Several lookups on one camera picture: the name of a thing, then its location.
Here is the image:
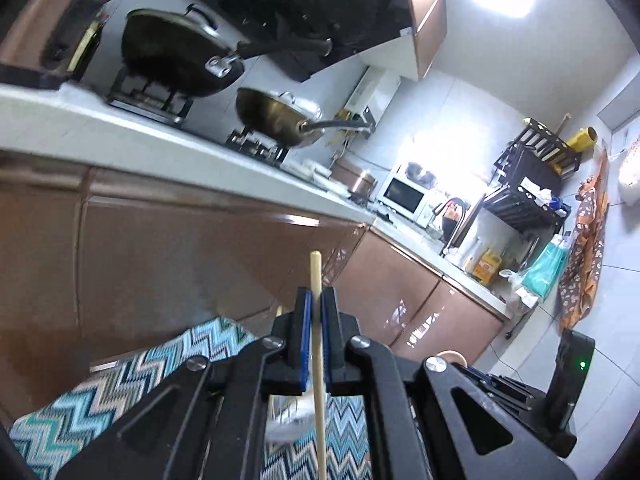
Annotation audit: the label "white plates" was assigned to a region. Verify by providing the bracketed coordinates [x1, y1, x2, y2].
[294, 157, 352, 197]

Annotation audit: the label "clear spray bottle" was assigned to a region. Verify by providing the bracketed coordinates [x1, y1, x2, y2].
[464, 237, 482, 272]

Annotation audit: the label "kitchen faucet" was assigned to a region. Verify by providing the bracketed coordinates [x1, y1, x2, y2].
[432, 197, 472, 257]

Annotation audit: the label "white water heater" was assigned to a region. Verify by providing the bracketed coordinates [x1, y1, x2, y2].
[344, 64, 402, 130]

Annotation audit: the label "black dish rack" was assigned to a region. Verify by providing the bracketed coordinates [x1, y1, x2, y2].
[482, 117, 584, 235]

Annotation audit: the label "glass wok lid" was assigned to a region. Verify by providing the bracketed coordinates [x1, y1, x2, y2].
[131, 4, 236, 56]

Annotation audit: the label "yellow cup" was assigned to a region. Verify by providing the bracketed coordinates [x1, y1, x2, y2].
[565, 126, 599, 151]

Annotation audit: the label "white microwave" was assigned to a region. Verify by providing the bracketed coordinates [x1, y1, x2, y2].
[375, 162, 434, 224]

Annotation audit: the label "steel pot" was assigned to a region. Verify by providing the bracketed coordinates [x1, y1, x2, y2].
[405, 161, 439, 187]

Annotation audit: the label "black range hood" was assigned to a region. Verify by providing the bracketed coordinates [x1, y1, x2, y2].
[142, 0, 417, 84]

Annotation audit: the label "brown patterned apron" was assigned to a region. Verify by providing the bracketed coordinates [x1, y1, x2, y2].
[557, 149, 612, 332]

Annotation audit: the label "teal bag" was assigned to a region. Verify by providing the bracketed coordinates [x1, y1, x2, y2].
[520, 235, 569, 299]

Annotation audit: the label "white plastic bag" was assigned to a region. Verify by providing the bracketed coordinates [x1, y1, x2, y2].
[617, 139, 640, 195]

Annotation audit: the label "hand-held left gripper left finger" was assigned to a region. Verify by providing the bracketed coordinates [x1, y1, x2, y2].
[55, 286, 314, 480]

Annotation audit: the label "yellow oil bottle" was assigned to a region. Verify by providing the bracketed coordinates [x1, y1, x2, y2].
[472, 250, 504, 287]

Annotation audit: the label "copper rice cooker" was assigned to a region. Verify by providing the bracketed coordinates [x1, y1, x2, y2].
[332, 157, 379, 202]

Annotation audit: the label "black wok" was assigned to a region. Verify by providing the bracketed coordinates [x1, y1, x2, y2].
[120, 4, 334, 100]

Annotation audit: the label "wire utensil holder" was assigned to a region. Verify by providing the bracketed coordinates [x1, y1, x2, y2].
[267, 394, 330, 445]

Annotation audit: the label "zigzag patterned mat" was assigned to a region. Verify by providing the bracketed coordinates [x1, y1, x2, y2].
[9, 316, 376, 480]

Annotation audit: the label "gas stove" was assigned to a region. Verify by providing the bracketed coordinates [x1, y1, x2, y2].
[106, 66, 292, 169]

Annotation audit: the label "bronze wok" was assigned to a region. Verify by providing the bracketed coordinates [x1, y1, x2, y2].
[235, 87, 377, 151]

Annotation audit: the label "long wooden chopstick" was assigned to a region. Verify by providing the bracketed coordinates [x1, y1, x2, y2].
[309, 251, 329, 480]

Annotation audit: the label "dark sauce bottle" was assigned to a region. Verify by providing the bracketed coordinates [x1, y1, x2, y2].
[66, 12, 109, 75]

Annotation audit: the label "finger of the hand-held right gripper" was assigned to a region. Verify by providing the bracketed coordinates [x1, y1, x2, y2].
[465, 365, 537, 402]
[492, 387, 547, 418]

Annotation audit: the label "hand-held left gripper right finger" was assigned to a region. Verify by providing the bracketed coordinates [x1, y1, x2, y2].
[320, 286, 578, 480]

